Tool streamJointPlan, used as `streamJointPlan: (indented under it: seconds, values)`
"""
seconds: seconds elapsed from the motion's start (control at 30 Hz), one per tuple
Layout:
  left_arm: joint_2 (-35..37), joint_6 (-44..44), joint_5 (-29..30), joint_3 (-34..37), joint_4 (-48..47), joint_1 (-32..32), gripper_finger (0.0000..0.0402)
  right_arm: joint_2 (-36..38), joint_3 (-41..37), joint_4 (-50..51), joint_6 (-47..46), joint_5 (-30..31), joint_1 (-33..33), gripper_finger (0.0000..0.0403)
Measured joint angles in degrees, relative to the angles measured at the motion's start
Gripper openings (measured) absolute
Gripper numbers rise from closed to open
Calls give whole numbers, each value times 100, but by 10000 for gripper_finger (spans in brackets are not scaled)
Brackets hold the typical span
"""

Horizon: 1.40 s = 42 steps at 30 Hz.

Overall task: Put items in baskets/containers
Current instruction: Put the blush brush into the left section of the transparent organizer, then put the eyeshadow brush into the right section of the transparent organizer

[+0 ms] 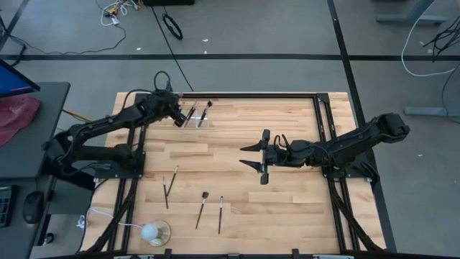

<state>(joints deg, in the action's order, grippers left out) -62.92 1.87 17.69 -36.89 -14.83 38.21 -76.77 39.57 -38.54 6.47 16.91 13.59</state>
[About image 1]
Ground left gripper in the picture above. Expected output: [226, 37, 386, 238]
[154, 89, 187, 127]

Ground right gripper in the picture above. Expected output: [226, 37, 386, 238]
[239, 129, 290, 186]

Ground fan makeup brush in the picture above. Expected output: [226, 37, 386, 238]
[197, 99, 213, 127]

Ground long silver ferrule makeup brush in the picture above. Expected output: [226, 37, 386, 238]
[217, 196, 224, 235]

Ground angled makeup brush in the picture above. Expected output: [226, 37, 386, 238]
[195, 191, 210, 230]

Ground clear acrylic brush organizer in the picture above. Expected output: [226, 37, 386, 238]
[171, 104, 211, 127]

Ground black box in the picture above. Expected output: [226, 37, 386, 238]
[142, 0, 196, 6]

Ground white spherical device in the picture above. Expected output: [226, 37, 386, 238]
[139, 223, 159, 242]

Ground pink cloth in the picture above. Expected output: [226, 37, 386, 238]
[0, 95, 42, 147]

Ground dark grey side desk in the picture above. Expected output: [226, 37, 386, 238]
[0, 81, 71, 259]

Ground monitor with blue screen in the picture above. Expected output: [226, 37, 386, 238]
[0, 58, 41, 99]

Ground black computer mouse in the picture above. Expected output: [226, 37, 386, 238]
[22, 190, 46, 226]

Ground grey desk foot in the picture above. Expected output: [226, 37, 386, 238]
[404, 82, 460, 119]

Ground black keyboard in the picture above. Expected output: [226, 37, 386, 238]
[0, 184, 19, 228]

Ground black power cable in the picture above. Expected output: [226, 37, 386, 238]
[149, 5, 195, 93]

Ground black aluminium table frame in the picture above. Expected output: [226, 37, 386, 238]
[107, 92, 364, 257]

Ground coiled black cable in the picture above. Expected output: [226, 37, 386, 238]
[161, 12, 184, 40]

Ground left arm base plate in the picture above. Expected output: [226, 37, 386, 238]
[93, 167, 144, 180]

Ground thin black floor cable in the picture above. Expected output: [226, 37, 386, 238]
[0, 21, 127, 55]

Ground yellow cables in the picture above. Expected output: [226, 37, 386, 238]
[63, 109, 93, 123]

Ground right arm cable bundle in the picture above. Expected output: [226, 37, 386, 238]
[328, 178, 384, 253]

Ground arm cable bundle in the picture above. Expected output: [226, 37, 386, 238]
[86, 178, 139, 253]
[328, 178, 384, 253]

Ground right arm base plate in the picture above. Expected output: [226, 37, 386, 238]
[323, 168, 373, 180]

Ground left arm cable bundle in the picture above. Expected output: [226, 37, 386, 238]
[86, 178, 139, 253]

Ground white cable bundle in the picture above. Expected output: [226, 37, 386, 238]
[100, 0, 139, 27]

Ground white cable with plug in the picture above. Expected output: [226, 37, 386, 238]
[76, 207, 143, 230]

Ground long white floor cable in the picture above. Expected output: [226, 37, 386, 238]
[400, 0, 460, 78]

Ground black cable bundle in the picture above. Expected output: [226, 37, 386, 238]
[423, 21, 460, 94]

